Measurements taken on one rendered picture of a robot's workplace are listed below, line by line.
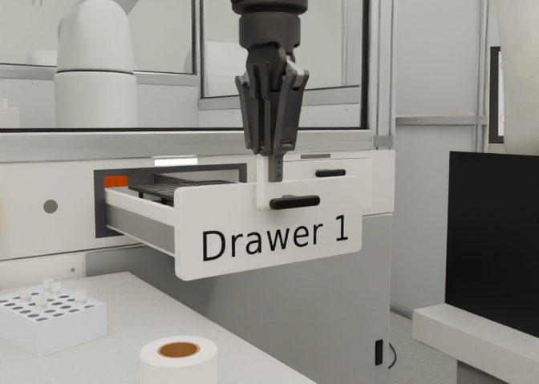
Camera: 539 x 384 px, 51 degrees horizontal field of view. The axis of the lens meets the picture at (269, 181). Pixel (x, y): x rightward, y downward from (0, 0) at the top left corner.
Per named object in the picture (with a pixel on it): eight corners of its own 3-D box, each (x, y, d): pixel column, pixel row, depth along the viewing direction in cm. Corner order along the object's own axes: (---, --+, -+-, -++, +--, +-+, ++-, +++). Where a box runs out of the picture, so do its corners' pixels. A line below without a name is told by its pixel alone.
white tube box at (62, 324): (107, 335, 66) (107, 303, 65) (38, 357, 59) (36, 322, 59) (53, 312, 74) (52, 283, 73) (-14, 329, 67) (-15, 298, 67)
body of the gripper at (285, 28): (224, 17, 70) (225, 92, 71) (263, 5, 63) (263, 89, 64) (275, 22, 74) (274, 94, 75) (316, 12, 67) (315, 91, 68)
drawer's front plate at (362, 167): (371, 208, 126) (372, 158, 125) (262, 220, 109) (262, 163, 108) (366, 207, 127) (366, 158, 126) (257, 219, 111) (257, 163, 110)
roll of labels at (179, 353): (224, 376, 55) (223, 336, 55) (209, 413, 48) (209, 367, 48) (153, 373, 56) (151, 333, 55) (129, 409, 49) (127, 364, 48)
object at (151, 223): (345, 240, 84) (346, 199, 83) (187, 264, 69) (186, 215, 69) (213, 207, 117) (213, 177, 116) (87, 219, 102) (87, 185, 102)
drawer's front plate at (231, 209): (362, 251, 83) (362, 175, 82) (181, 281, 67) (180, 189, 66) (354, 248, 85) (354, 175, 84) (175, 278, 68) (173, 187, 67)
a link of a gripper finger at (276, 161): (277, 140, 70) (292, 141, 68) (277, 180, 71) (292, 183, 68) (267, 140, 69) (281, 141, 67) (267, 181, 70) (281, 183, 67)
